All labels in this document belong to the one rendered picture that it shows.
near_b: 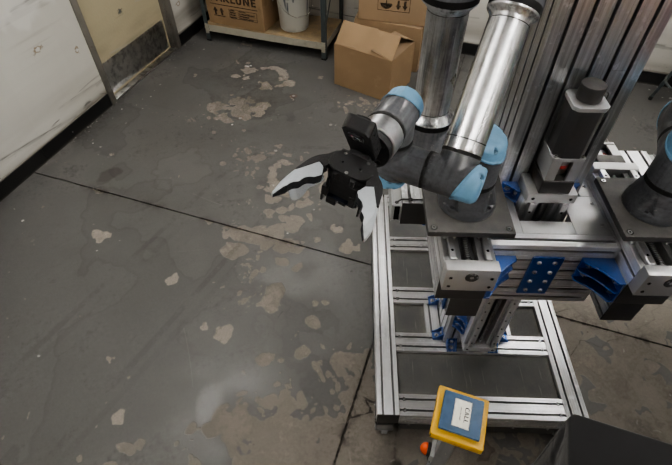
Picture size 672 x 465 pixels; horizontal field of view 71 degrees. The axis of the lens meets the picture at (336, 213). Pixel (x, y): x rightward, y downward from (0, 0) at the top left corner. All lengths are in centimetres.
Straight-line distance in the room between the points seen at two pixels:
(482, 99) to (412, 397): 146
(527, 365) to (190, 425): 150
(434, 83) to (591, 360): 191
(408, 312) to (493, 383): 47
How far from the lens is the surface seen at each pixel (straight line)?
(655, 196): 142
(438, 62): 106
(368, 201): 69
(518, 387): 225
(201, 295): 268
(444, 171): 88
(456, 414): 130
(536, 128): 137
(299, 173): 71
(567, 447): 139
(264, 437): 229
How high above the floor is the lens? 216
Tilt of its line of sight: 47 degrees down
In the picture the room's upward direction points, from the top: straight up
